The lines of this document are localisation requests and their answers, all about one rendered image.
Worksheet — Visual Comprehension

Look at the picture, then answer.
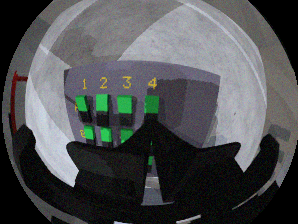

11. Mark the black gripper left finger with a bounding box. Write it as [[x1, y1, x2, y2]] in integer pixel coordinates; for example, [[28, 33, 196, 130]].
[[65, 120, 153, 204]]

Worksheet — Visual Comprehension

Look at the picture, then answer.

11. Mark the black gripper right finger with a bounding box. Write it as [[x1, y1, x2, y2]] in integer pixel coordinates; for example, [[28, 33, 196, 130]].
[[152, 120, 241, 202]]

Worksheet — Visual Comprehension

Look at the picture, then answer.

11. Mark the grey switch panel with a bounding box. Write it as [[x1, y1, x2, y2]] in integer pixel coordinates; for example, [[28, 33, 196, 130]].
[[64, 60, 221, 148]]

